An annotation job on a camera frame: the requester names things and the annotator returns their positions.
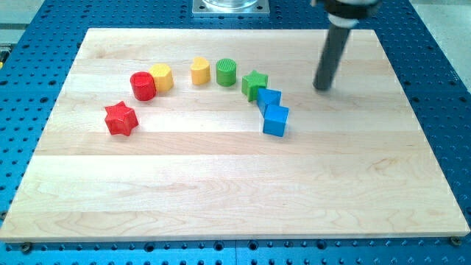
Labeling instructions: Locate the board stop screw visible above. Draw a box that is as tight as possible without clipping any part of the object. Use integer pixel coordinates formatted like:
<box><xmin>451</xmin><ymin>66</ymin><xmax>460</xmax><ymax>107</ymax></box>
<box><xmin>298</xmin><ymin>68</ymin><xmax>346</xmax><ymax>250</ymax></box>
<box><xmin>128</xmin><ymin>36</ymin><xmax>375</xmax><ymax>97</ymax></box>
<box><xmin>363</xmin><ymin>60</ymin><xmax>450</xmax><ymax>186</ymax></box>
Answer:
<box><xmin>449</xmin><ymin>236</ymin><xmax>462</xmax><ymax>247</ymax></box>
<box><xmin>20</xmin><ymin>242</ymin><xmax>32</xmax><ymax>254</ymax></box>

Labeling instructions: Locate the red cylinder block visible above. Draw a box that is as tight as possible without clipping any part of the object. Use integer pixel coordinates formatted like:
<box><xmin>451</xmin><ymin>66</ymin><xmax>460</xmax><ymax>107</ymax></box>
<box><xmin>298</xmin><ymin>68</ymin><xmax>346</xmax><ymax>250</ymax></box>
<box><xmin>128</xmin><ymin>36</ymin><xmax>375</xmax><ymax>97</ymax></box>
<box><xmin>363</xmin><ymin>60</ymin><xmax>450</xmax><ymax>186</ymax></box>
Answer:
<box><xmin>130</xmin><ymin>71</ymin><xmax>157</xmax><ymax>101</ymax></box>

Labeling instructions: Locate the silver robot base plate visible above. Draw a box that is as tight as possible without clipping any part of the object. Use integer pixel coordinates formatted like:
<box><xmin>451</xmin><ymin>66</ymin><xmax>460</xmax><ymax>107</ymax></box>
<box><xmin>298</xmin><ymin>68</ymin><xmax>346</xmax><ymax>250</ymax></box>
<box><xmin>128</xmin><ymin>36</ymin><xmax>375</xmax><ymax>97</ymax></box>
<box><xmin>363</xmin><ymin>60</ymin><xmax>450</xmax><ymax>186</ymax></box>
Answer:
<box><xmin>191</xmin><ymin>0</ymin><xmax>270</xmax><ymax>17</ymax></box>

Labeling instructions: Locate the yellow heart block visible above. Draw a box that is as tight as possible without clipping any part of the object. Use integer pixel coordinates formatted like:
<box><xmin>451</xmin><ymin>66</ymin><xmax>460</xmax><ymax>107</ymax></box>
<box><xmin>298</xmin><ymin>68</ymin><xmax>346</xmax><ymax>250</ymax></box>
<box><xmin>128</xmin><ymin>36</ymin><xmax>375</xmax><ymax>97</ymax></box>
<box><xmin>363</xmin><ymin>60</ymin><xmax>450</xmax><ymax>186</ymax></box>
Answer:
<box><xmin>191</xmin><ymin>57</ymin><xmax>210</xmax><ymax>85</ymax></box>

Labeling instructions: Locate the red star block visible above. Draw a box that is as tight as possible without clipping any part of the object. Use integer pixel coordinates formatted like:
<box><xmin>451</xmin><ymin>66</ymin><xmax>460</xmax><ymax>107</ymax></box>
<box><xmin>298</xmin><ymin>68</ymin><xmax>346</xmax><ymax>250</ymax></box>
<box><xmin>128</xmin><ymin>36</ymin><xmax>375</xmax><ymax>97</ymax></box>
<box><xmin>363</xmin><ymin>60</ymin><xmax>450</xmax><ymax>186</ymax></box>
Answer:
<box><xmin>105</xmin><ymin>101</ymin><xmax>139</xmax><ymax>136</ymax></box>

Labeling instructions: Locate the green star block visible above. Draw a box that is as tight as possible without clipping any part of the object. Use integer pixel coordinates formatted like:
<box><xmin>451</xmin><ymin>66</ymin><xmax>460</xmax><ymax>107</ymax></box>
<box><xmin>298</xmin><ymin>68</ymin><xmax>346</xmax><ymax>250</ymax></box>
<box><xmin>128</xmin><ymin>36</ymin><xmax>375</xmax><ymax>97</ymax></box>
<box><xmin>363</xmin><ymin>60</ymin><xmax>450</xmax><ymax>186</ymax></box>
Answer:
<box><xmin>241</xmin><ymin>70</ymin><xmax>269</xmax><ymax>102</ymax></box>

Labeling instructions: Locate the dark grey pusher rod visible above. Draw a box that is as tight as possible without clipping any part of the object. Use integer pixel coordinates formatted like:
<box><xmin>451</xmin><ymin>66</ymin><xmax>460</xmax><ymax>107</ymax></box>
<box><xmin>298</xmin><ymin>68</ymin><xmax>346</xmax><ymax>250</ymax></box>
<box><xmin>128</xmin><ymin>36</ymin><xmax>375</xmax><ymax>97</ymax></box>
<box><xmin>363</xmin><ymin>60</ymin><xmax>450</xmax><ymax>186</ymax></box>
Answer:
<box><xmin>313</xmin><ymin>24</ymin><xmax>350</xmax><ymax>91</ymax></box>

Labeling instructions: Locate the wooden board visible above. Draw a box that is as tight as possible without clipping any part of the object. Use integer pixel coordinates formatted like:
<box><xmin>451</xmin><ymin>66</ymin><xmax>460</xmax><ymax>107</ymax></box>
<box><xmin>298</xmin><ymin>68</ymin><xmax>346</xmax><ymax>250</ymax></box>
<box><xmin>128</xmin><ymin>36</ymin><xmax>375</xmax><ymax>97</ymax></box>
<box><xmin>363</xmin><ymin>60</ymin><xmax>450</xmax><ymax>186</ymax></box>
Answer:
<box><xmin>1</xmin><ymin>28</ymin><xmax>470</xmax><ymax>242</ymax></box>

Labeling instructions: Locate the right board stop screw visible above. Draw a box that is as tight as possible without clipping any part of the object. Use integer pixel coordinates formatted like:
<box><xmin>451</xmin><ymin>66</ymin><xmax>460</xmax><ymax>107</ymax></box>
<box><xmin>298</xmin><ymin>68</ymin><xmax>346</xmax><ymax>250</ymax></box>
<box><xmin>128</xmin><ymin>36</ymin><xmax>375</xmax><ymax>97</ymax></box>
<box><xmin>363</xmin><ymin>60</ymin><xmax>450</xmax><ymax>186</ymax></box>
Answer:
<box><xmin>449</xmin><ymin>236</ymin><xmax>462</xmax><ymax>247</ymax></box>

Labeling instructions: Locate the blue triangle block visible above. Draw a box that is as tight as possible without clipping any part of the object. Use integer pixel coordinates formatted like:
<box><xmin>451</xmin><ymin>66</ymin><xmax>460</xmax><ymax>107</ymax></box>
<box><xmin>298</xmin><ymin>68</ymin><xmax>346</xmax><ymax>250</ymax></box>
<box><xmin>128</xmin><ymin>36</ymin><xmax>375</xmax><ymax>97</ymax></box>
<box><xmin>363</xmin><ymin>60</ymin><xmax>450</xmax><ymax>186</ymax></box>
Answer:
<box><xmin>257</xmin><ymin>88</ymin><xmax>282</xmax><ymax>116</ymax></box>

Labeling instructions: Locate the left board stop screw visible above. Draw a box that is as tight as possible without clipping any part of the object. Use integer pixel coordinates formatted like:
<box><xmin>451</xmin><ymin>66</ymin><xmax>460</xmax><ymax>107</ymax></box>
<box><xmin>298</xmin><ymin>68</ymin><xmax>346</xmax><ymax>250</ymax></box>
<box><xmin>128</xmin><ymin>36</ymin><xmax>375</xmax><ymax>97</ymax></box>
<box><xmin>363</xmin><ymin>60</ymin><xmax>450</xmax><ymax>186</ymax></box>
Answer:
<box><xmin>20</xmin><ymin>242</ymin><xmax>32</xmax><ymax>254</ymax></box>

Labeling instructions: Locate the blue cube block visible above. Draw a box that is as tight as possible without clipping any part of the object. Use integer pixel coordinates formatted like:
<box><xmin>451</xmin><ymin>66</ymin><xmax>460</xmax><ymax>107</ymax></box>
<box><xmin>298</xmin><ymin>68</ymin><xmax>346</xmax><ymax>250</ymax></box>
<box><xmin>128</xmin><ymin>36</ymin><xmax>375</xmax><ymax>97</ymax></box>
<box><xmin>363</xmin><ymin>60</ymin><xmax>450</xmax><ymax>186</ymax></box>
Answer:
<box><xmin>263</xmin><ymin>105</ymin><xmax>289</xmax><ymax>137</ymax></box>

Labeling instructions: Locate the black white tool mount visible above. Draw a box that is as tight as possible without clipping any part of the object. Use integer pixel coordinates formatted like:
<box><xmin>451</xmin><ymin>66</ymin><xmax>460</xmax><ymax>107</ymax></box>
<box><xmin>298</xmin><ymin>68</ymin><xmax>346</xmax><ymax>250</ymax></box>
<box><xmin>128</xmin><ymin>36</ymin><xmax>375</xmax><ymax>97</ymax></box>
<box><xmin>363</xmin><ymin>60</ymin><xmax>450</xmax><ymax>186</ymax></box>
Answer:
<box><xmin>311</xmin><ymin>0</ymin><xmax>382</xmax><ymax>28</ymax></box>

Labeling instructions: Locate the green cylinder block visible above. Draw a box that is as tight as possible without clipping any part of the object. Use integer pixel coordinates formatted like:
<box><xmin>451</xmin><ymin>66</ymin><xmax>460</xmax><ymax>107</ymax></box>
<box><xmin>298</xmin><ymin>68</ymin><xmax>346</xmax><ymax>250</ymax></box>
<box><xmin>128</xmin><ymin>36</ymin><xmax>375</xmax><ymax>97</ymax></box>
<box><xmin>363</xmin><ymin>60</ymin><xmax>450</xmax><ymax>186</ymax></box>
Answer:
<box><xmin>216</xmin><ymin>58</ymin><xmax>237</xmax><ymax>87</ymax></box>

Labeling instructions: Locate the yellow hexagon block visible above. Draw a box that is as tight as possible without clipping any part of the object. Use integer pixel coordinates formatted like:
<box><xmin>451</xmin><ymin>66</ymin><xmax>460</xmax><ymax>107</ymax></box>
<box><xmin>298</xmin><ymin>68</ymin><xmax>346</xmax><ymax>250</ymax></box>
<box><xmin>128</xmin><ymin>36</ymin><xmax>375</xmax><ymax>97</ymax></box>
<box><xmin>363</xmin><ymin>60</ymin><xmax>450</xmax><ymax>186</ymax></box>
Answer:
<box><xmin>149</xmin><ymin>63</ymin><xmax>174</xmax><ymax>93</ymax></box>

